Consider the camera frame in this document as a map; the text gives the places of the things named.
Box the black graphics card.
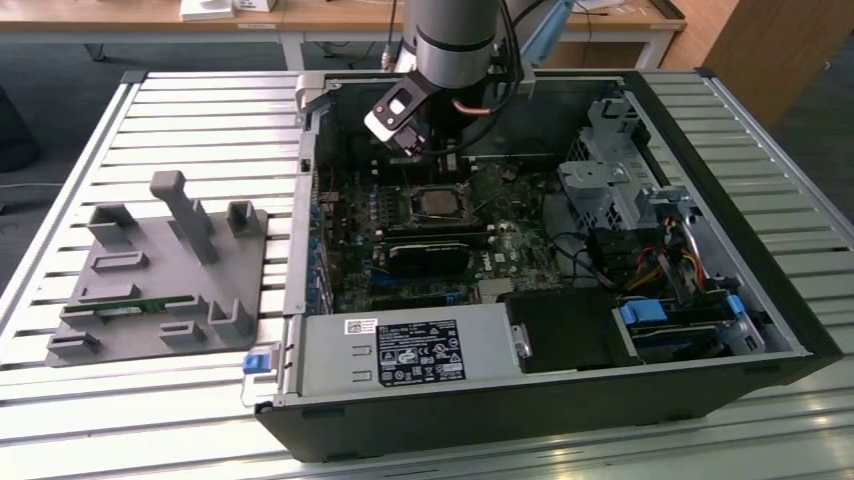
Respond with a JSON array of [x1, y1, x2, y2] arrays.
[[383, 241, 473, 279]]

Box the green motherboard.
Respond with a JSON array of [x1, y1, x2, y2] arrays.
[[313, 159, 575, 312]]

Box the white box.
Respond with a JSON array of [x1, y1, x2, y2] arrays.
[[179, 0, 239, 22]]

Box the grey parts rack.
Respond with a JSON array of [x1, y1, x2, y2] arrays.
[[43, 169, 270, 369]]

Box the black camera cable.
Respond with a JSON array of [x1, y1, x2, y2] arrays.
[[459, 0, 530, 151]]

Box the orange and yellow wires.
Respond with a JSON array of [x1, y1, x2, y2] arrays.
[[633, 248, 710, 291]]

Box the CPU socket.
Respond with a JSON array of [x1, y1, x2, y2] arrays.
[[406, 184, 479, 226]]

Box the wooden desk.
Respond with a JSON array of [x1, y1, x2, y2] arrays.
[[0, 0, 689, 71]]

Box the blue disk carrier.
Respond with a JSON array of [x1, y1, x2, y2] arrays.
[[618, 298, 669, 331]]

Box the wooden cabinet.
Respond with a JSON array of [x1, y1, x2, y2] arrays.
[[700, 0, 854, 131]]

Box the black PC case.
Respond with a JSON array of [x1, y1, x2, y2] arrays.
[[253, 68, 844, 464]]

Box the black power cable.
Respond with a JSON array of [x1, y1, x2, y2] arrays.
[[545, 230, 617, 290]]

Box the silver CPU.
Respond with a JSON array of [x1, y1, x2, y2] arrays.
[[419, 188, 463, 216]]

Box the black RAM stick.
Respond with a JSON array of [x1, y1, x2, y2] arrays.
[[381, 224, 487, 245]]

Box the silver power supply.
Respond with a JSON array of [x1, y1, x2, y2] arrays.
[[291, 304, 517, 397]]

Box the silver drive cage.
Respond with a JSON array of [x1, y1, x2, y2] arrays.
[[557, 98, 673, 232]]

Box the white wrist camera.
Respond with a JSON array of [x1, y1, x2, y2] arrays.
[[363, 77, 430, 152]]

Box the green RAM stick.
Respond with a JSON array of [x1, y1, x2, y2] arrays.
[[92, 295, 197, 317]]

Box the black plastic duct cover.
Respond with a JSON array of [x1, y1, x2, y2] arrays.
[[503, 288, 644, 374]]

